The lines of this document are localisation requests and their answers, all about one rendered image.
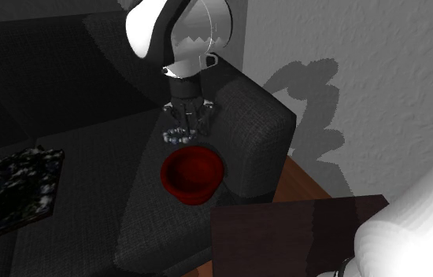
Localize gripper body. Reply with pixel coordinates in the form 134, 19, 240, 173
168, 75, 205, 114

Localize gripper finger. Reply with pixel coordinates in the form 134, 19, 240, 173
192, 98, 217, 136
162, 100, 187, 136

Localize red bowl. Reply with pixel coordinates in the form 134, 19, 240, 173
160, 145, 225, 206

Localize dark grey sofa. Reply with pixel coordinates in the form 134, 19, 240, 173
0, 10, 298, 277

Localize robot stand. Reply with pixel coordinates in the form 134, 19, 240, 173
209, 194, 390, 277

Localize black white speckled flat block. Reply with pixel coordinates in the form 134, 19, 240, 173
0, 145, 66, 247

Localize pale beaded bracelet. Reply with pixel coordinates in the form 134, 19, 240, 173
162, 128, 199, 146

